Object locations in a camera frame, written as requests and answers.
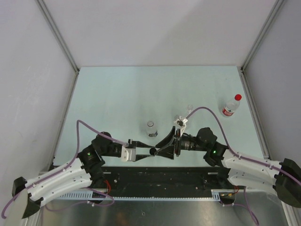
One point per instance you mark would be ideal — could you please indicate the clear bottle red label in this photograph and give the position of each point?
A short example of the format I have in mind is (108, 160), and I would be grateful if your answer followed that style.
(230, 107)

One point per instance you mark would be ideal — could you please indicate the tall clear empty bottle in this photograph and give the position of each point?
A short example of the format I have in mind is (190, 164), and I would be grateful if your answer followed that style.
(190, 109)

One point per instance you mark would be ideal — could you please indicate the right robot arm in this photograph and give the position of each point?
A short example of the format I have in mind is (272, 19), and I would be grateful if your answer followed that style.
(281, 178)

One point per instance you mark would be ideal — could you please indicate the red bottle cap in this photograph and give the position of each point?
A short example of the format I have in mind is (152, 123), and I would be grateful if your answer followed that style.
(238, 97)

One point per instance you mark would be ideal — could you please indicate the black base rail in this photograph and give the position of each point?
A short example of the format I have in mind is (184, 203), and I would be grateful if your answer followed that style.
(147, 180)

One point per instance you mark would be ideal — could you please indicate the short clear bottle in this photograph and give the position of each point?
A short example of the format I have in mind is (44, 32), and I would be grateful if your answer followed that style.
(151, 129)

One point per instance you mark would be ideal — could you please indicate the slotted cable duct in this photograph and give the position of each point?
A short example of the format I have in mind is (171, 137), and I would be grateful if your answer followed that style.
(161, 195)

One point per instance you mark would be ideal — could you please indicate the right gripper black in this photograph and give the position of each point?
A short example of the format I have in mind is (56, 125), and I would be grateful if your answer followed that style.
(168, 152)

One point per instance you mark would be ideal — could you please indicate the right aluminium corner post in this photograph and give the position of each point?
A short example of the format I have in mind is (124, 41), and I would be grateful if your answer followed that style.
(273, 14)

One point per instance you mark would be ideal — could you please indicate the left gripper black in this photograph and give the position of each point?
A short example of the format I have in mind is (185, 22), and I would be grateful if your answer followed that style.
(133, 144)

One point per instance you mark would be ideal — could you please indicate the black bottle cap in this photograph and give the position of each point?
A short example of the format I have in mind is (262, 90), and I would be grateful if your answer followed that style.
(152, 151)

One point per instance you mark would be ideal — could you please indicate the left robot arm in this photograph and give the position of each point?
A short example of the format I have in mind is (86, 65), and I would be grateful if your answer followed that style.
(82, 171)

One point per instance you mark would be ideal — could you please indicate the aluminium corner post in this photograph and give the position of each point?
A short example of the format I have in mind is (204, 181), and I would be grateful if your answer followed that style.
(273, 14)
(56, 33)

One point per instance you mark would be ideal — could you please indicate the left aluminium corner post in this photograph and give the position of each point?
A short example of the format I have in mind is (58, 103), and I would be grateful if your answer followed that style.
(56, 33)

